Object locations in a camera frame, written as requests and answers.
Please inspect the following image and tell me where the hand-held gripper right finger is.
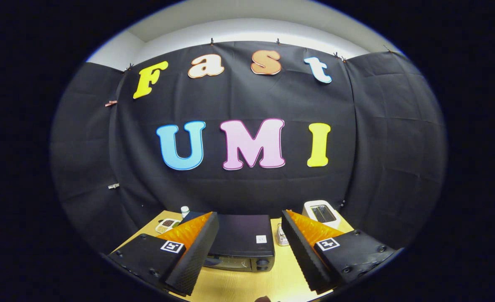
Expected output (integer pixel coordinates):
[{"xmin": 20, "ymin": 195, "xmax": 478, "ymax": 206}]
[{"xmin": 280, "ymin": 210, "xmax": 397, "ymax": 293}]

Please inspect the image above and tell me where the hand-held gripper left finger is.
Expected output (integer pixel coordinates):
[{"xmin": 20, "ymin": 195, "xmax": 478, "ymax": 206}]
[{"xmin": 107, "ymin": 211, "xmax": 220, "ymax": 297}]

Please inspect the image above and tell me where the black toaster oven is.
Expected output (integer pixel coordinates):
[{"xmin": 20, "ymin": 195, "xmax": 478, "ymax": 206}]
[{"xmin": 179, "ymin": 211, "xmax": 276, "ymax": 272}]

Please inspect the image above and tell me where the white pop-up toaster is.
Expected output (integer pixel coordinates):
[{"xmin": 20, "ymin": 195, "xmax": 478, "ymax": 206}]
[{"xmin": 302, "ymin": 200, "xmax": 342, "ymax": 230}]

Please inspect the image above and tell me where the white snack tray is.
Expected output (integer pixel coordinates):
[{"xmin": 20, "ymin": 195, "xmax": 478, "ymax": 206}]
[{"xmin": 155, "ymin": 219, "xmax": 182, "ymax": 234}]

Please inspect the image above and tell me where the row of black clips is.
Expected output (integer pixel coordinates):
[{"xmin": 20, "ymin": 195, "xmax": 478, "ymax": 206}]
[{"xmin": 124, "ymin": 38, "xmax": 395, "ymax": 71}]

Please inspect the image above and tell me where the wire mesh utensil basket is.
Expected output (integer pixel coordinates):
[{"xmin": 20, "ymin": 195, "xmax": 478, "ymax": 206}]
[{"xmin": 276, "ymin": 223, "xmax": 290, "ymax": 247}]

